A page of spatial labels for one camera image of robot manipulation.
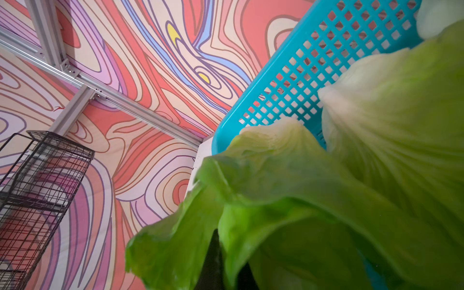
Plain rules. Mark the left black wire basket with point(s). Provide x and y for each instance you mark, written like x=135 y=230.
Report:
x=36 y=193

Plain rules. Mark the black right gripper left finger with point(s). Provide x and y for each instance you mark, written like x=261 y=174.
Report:
x=211 y=276

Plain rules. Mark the chinese cabbage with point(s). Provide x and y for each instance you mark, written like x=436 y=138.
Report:
x=436 y=15
x=396 y=122

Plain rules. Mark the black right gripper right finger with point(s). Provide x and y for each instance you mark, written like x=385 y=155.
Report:
x=245 y=280

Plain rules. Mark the teal plastic basket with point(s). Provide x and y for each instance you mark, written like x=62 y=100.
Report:
x=330 y=37

